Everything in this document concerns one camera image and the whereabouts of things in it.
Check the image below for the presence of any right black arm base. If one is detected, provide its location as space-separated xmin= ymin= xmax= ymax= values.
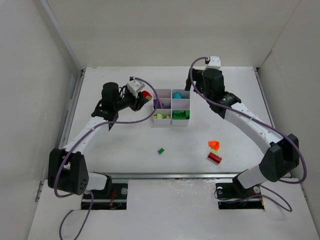
xmin=214 ymin=181 xmax=265 ymax=210

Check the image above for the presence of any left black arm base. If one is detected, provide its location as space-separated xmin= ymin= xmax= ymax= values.
xmin=80 ymin=172 xmax=128 ymax=211

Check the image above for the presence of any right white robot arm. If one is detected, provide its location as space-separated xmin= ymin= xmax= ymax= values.
xmin=185 ymin=68 xmax=300 ymax=199

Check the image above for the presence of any pale lime lego brick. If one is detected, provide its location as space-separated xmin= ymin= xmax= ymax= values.
xmin=210 ymin=149 xmax=219 ymax=156

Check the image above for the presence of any metal rail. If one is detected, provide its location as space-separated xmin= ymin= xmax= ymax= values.
xmin=62 ymin=66 xmax=263 ymax=179

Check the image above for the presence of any purple lego plate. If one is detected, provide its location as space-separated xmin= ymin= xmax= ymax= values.
xmin=153 ymin=99 xmax=165 ymax=109

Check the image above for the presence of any large red lego brick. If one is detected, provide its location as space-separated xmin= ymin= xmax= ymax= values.
xmin=207 ymin=152 xmax=222 ymax=164

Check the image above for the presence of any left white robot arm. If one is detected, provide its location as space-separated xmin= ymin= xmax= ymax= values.
xmin=47 ymin=77 xmax=153 ymax=198

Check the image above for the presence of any small green lego piece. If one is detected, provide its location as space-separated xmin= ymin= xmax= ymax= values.
xmin=157 ymin=148 xmax=165 ymax=155

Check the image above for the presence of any lime green lego brick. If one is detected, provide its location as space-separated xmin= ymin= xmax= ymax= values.
xmin=154 ymin=113 xmax=164 ymax=119

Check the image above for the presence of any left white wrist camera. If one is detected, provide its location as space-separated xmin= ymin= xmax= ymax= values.
xmin=126 ymin=76 xmax=145 ymax=98

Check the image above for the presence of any white divided sorting container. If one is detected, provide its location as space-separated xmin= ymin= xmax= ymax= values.
xmin=152 ymin=88 xmax=191 ymax=127

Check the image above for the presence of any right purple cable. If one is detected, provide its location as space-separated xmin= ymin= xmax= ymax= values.
xmin=188 ymin=56 xmax=308 ymax=213

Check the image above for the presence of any cyan lego block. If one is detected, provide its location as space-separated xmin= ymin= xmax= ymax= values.
xmin=172 ymin=92 xmax=189 ymax=99

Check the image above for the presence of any orange lego piece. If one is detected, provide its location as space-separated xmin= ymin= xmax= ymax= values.
xmin=208 ymin=140 xmax=220 ymax=151

